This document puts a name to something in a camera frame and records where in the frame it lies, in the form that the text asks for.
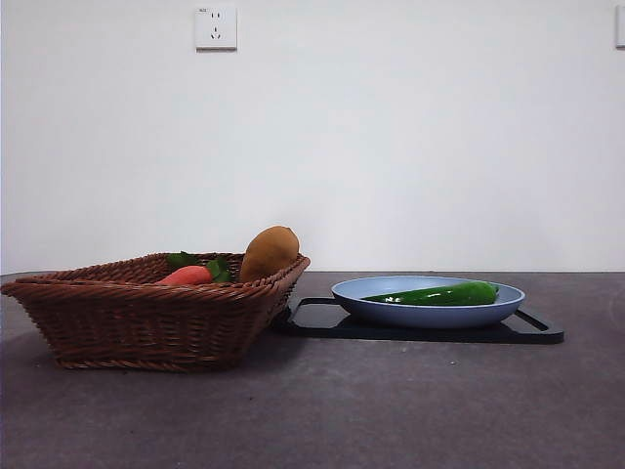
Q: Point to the blue plate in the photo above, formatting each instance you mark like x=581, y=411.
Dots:
x=420, y=315

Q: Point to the long green pepper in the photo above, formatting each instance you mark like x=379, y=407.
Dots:
x=439, y=295

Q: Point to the tan potato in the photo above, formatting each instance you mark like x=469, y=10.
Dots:
x=271, y=254

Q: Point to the flat black tray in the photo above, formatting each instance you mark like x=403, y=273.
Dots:
x=317, y=325

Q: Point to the orange carrot with green leaves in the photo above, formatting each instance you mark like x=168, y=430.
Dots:
x=188, y=276

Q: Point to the brown woven wicker basket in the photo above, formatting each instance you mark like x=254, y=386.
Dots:
x=146, y=322

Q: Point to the white wall socket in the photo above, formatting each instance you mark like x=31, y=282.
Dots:
x=216, y=28

